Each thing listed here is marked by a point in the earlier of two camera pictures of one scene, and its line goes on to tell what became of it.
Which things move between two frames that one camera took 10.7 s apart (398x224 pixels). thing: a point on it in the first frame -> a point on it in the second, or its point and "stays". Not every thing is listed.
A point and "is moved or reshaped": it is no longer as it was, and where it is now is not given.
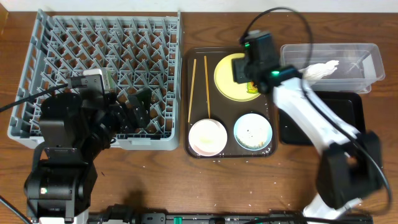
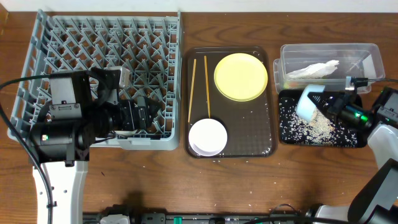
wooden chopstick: [208, 95] stays
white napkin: [317, 71] stays
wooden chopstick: [194, 63] stays
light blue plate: [253, 132] is moved or reshaped
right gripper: [238, 66] -> [337, 102]
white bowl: [208, 137] stays
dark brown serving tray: [203, 99] stays
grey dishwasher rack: [135, 51] stays
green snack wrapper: [252, 88] is moved or reshaped
